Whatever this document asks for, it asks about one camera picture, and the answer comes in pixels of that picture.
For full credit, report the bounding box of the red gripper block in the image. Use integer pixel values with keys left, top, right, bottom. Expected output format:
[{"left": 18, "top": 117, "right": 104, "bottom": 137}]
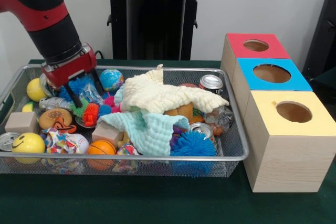
[{"left": 40, "top": 49, "right": 105, "bottom": 109}]

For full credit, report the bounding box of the clear packet of orange snacks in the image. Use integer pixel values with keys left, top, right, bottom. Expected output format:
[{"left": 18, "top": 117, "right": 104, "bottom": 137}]
[{"left": 206, "top": 105, "right": 234, "bottom": 137}]

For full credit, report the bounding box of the wooden box with three holes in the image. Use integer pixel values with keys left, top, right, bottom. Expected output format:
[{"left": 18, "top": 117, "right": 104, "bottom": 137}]
[{"left": 220, "top": 34, "right": 336, "bottom": 193}]

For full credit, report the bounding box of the blue spiky rubber ball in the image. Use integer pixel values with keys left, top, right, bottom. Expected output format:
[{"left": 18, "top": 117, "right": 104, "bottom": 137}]
[{"left": 59, "top": 76, "right": 93, "bottom": 102}]

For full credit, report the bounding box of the blue green globe ball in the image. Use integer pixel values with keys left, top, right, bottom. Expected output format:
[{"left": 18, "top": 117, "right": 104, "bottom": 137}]
[{"left": 99, "top": 68, "right": 124, "bottom": 92}]

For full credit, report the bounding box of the toy hamburger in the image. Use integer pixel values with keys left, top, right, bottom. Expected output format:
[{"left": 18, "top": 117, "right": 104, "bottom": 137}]
[{"left": 39, "top": 108, "right": 73, "bottom": 130}]

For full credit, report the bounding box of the small white baseball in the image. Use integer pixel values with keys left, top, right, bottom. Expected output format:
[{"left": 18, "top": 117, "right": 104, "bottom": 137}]
[{"left": 65, "top": 133, "right": 89, "bottom": 154}]

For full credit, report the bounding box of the small orange basketball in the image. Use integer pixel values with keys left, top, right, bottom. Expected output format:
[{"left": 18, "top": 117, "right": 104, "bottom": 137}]
[{"left": 87, "top": 140, "right": 117, "bottom": 170}]

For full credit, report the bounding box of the cream waffle cloth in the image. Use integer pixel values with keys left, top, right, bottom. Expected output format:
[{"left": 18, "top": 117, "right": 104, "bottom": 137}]
[{"left": 120, "top": 63, "right": 229, "bottom": 116}]

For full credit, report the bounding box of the plain wooden cube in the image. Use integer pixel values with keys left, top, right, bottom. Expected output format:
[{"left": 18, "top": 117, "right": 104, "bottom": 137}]
[{"left": 4, "top": 111, "right": 39, "bottom": 134}]

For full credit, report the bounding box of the yellow smiley ball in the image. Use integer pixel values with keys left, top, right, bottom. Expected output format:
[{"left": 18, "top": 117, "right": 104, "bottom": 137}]
[{"left": 11, "top": 132, "right": 46, "bottom": 164}]

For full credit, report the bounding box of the mint waffle cloth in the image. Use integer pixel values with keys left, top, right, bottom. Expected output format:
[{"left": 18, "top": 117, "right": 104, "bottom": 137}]
[{"left": 97, "top": 87, "right": 190, "bottom": 156}]

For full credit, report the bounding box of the blue furry monster toy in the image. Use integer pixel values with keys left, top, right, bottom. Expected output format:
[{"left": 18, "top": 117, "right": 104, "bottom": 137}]
[{"left": 170, "top": 130, "right": 217, "bottom": 157}]

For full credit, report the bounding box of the dark green side table cloth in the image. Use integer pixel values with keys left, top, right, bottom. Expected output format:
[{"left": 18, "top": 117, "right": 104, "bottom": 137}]
[{"left": 309, "top": 66, "right": 336, "bottom": 112}]

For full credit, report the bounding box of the shallow wire mesh bin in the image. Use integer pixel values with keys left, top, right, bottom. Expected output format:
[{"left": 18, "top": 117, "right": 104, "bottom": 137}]
[{"left": 0, "top": 63, "right": 249, "bottom": 179}]

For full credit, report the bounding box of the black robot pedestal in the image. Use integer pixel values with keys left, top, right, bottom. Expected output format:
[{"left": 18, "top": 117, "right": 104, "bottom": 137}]
[{"left": 101, "top": 0, "right": 212, "bottom": 61}]

